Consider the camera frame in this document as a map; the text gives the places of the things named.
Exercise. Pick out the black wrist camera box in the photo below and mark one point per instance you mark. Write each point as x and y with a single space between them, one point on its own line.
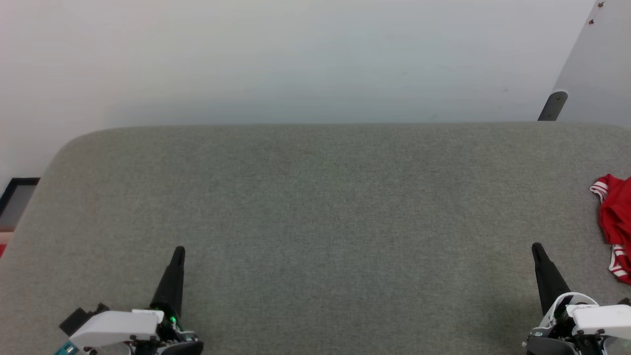
79 318

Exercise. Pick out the dark grey metal bar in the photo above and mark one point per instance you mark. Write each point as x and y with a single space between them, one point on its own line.
553 106

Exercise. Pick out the black skirting frame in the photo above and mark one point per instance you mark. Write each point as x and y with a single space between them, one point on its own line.
15 202

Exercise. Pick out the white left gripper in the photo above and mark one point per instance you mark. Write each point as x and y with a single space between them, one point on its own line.
118 328

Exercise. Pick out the red and white basketball jersey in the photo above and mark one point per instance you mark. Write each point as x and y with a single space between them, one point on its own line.
618 217

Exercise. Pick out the white slanted panel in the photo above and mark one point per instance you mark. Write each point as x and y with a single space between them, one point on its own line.
604 64

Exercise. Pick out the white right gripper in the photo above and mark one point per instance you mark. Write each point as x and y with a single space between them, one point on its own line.
601 325

